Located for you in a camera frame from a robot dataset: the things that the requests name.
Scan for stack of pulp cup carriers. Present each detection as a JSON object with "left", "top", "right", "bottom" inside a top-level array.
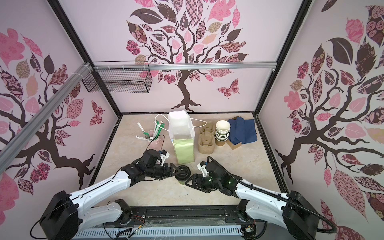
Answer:
[{"left": 198, "top": 123, "right": 216, "bottom": 155}]

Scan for pink straw holder cup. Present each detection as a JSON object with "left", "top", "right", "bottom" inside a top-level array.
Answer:
[{"left": 146, "top": 137, "right": 163, "bottom": 151}]

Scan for blue paper napkins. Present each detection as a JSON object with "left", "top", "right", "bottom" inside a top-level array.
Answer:
[{"left": 228, "top": 117, "right": 258, "bottom": 145}]

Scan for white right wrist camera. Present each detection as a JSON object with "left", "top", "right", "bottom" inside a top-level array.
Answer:
[{"left": 197, "top": 161, "right": 209, "bottom": 178}]

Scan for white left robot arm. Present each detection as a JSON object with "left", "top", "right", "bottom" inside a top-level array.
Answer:
[{"left": 38, "top": 149, "right": 182, "bottom": 240}]

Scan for wrapped straws bundle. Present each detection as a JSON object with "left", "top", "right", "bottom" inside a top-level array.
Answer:
[{"left": 136, "top": 121, "right": 165, "bottom": 141}]

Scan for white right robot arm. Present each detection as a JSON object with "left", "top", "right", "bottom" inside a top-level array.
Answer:
[{"left": 185, "top": 159, "right": 319, "bottom": 240}]

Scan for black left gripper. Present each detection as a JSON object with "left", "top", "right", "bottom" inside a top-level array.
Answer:
[{"left": 146, "top": 163, "right": 181, "bottom": 181}]

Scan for brown cardboard napkin box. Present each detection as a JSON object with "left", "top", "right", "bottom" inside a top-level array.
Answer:
[{"left": 226, "top": 116, "right": 242, "bottom": 150}]

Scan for stack of paper cups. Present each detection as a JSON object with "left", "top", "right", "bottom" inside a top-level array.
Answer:
[{"left": 215, "top": 120, "right": 231, "bottom": 147}]

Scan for green white paper bag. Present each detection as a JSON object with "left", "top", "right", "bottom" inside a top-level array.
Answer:
[{"left": 154, "top": 111, "right": 207, "bottom": 165}]

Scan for black wire basket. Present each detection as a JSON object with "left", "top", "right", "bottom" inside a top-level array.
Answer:
[{"left": 82, "top": 60, "right": 153, "bottom": 94}]

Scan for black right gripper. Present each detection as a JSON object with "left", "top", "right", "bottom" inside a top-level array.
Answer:
[{"left": 185, "top": 173, "right": 222, "bottom": 192}]

